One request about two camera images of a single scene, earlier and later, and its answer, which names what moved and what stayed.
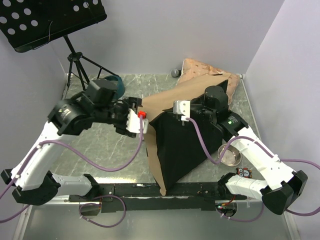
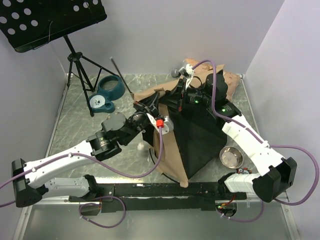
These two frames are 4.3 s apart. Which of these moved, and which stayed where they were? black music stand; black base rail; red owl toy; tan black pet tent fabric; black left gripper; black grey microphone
Moved: tan black pet tent fabric; black left gripper
Stayed: black music stand; black base rail; black grey microphone; red owl toy
